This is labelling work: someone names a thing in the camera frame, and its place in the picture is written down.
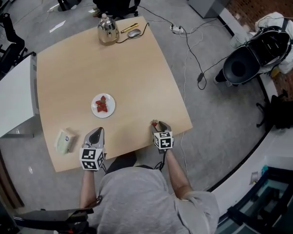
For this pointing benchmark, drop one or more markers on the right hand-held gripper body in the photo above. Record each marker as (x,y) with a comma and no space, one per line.
(163,141)

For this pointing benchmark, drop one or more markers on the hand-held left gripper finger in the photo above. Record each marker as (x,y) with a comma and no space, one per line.
(103,140)
(87,139)

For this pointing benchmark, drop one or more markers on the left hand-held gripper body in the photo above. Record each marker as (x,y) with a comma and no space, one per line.
(89,155)

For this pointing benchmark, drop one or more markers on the red strawberry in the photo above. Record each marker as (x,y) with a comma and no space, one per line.
(155,124)
(105,108)
(99,109)
(103,98)
(98,103)

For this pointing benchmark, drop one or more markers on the white round plate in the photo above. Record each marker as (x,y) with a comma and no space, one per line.
(111,112)

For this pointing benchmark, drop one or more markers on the person's left forearm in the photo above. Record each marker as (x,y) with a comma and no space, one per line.
(88,189)

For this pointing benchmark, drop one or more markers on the person's right forearm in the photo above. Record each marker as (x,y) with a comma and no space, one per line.
(177,177)

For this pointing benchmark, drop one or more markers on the white green tissue pack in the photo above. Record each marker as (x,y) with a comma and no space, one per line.
(64,141)

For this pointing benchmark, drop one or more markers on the person's black trousers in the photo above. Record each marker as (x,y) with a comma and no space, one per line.
(122,162)

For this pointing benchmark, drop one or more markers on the black power adapter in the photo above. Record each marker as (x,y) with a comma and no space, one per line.
(201,77)

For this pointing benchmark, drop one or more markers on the person's gray shirt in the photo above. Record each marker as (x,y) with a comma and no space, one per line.
(136,203)

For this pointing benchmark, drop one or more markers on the black glossy armrest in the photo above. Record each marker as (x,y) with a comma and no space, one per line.
(51,216)

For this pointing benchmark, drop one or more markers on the gray computer mouse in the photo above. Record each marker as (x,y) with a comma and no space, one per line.
(134,33)

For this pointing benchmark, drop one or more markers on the white power strip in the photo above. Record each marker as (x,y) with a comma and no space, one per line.
(175,29)

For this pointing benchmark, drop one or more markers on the stainless steel kettle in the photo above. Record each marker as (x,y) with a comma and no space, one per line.
(108,30)

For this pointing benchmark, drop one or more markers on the black oval shell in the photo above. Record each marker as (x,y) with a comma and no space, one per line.
(251,57)

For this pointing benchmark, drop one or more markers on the white floor paper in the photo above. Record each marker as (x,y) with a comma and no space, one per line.
(58,26)

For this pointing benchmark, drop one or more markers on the black backpack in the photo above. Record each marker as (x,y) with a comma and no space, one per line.
(271,45)

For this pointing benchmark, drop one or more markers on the small white wall box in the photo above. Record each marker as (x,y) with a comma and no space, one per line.
(254,177)

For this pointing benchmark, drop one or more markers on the black window frame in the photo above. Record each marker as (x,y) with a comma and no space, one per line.
(236,216)

